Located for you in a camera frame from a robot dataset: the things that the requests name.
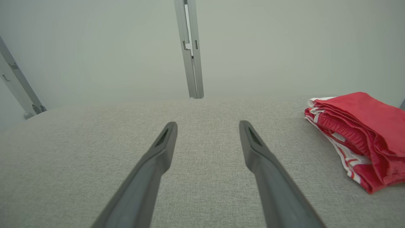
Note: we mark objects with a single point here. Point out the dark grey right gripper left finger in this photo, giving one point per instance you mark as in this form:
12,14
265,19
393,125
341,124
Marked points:
142,190

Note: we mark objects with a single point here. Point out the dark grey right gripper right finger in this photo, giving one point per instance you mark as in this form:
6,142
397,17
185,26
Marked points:
278,196

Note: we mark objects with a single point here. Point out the red and white garment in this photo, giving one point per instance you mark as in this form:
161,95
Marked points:
364,110

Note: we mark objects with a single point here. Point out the aluminium wall rail with latch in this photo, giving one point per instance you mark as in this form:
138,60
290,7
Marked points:
193,79
22,90

